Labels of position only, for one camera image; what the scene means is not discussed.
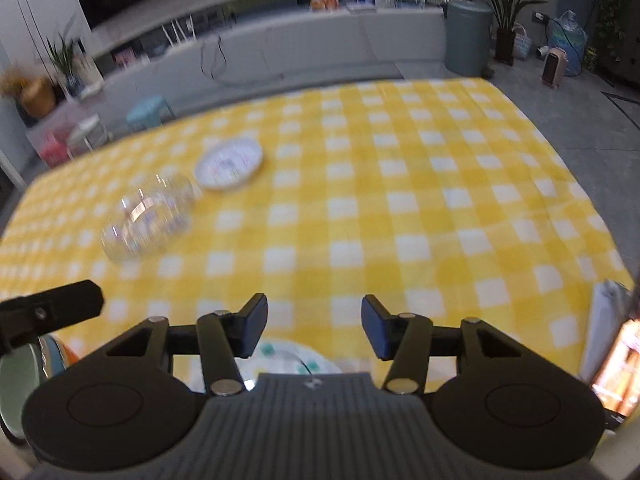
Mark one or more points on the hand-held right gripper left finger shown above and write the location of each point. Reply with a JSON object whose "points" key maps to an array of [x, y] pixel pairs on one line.
{"points": [[252, 325]]}

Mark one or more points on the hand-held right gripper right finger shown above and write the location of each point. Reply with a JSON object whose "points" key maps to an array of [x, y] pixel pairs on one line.
{"points": [[375, 327]]}

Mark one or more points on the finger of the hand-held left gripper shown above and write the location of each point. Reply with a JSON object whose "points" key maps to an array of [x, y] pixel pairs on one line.
{"points": [[60, 302]]}

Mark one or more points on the white fruit-print plate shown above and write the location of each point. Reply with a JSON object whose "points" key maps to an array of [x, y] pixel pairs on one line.
{"points": [[285, 360]]}

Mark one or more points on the blue steel bowl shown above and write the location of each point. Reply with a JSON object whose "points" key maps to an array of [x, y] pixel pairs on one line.
{"points": [[50, 355]]}

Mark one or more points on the green ceramic bowl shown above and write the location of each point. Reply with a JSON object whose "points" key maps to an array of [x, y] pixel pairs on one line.
{"points": [[17, 385]]}

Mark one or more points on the yellow checkered tablecloth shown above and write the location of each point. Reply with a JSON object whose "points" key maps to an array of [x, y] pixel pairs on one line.
{"points": [[400, 210]]}

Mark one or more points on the clear glass plate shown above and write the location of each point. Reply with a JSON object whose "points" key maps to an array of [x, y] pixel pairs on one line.
{"points": [[150, 220]]}

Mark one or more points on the pink plastic basket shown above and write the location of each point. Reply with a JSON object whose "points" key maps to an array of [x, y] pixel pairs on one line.
{"points": [[52, 152]]}

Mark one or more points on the small white printed plate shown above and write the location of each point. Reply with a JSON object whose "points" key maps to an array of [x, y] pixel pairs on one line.
{"points": [[227, 162]]}

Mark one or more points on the white baby seat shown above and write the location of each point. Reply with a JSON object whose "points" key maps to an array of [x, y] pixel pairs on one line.
{"points": [[85, 127]]}

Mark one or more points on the gold vase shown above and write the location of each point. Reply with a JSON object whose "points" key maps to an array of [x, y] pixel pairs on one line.
{"points": [[37, 100]]}

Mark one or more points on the light blue plastic stool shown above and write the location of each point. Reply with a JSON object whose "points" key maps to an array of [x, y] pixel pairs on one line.
{"points": [[147, 110]]}

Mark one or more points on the green plant in blue vase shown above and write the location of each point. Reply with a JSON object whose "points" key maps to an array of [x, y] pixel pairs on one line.
{"points": [[75, 85]]}

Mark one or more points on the dried yellow flowers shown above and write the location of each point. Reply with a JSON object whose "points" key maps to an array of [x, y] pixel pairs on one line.
{"points": [[15, 82]]}

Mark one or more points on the white phone stand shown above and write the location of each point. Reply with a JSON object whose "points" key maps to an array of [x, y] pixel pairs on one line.
{"points": [[602, 320]]}

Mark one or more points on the white paper bag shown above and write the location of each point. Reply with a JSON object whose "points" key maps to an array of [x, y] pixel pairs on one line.
{"points": [[92, 70]]}

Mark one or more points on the smartphone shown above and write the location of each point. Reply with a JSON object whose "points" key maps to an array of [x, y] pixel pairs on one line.
{"points": [[617, 365]]}

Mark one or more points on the white marble tv console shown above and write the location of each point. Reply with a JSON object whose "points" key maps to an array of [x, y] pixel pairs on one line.
{"points": [[300, 50]]}

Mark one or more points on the white router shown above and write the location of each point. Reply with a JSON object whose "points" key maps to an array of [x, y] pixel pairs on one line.
{"points": [[175, 40]]}

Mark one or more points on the grey pedal trash can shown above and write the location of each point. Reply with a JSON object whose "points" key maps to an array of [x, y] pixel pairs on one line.
{"points": [[467, 35]]}

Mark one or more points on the long-leaf plant in black pot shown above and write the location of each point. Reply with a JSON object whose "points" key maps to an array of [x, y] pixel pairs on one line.
{"points": [[505, 45]]}

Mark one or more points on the pink space heater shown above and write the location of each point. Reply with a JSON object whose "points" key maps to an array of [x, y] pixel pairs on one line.
{"points": [[555, 67]]}

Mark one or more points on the white woven basket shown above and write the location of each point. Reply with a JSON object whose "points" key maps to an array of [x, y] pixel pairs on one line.
{"points": [[521, 45]]}

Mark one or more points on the small white device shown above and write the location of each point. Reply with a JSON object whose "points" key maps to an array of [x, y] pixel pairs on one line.
{"points": [[542, 51]]}

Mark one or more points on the large blue water bottle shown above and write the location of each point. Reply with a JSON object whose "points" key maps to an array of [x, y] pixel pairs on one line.
{"points": [[567, 35]]}

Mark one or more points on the dark cabinet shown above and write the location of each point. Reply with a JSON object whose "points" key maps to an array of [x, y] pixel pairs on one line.
{"points": [[627, 60]]}

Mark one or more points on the green ivy plant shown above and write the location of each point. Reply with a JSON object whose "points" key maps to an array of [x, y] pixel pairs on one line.
{"points": [[615, 10]]}

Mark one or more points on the pink photo frame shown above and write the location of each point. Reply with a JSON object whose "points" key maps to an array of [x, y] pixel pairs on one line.
{"points": [[124, 56]]}

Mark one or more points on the wall socket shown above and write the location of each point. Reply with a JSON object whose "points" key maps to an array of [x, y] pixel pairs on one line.
{"points": [[539, 15]]}

